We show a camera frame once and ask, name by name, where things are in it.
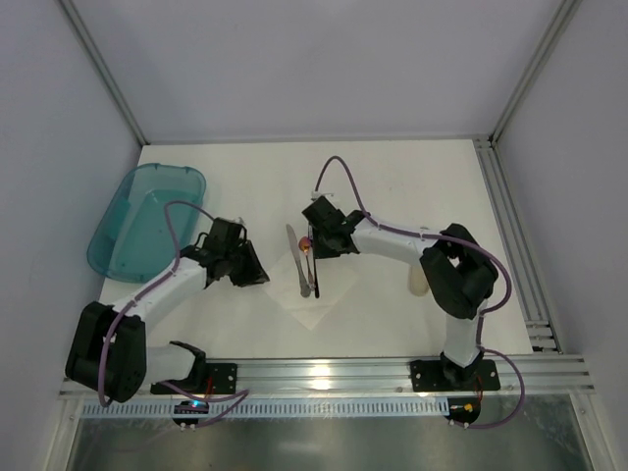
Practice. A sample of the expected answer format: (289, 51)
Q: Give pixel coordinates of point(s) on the right black controller board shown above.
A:
(463, 411)

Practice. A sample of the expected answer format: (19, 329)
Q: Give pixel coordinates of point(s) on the aluminium right corner post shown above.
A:
(558, 24)

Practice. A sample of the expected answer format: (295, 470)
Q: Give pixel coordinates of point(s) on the left black controller board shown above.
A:
(189, 413)

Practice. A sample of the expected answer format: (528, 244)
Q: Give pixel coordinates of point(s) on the beige oval cutlery tray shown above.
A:
(417, 281)

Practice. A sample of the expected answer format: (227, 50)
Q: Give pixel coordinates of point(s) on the black fork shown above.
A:
(315, 272)

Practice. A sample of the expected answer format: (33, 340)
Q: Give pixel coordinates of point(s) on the aluminium corner post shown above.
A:
(558, 24)
(91, 51)

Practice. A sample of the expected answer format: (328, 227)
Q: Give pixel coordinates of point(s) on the aluminium rail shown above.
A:
(526, 279)
(537, 373)

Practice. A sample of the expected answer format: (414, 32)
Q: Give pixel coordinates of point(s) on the aluminium left corner post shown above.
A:
(91, 51)

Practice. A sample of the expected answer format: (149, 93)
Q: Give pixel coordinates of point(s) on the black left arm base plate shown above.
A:
(209, 378)

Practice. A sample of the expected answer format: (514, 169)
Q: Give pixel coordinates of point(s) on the teal transparent plastic bin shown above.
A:
(132, 243)

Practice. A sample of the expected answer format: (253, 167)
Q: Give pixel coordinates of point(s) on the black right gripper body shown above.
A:
(317, 235)

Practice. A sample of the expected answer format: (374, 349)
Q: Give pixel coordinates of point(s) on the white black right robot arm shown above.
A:
(459, 275)

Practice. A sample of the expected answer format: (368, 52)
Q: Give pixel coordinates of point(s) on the iridescent pink spoon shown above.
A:
(304, 244)

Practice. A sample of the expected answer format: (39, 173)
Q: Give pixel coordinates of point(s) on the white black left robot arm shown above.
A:
(109, 353)

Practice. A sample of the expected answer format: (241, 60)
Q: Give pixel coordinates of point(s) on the aluminium front rail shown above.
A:
(537, 373)

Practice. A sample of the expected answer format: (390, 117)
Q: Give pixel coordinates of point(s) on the silver table knife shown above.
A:
(305, 289)

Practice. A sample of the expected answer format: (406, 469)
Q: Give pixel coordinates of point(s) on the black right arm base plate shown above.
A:
(442, 375)

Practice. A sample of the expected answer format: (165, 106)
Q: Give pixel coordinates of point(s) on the white slotted cable duct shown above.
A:
(279, 408)

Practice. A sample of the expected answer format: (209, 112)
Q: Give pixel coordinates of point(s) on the aluminium right side rail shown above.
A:
(526, 279)

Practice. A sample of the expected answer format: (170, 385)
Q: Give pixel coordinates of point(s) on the black controller board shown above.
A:
(463, 411)
(189, 413)

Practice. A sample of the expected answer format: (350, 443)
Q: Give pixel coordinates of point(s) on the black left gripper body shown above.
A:
(242, 262)

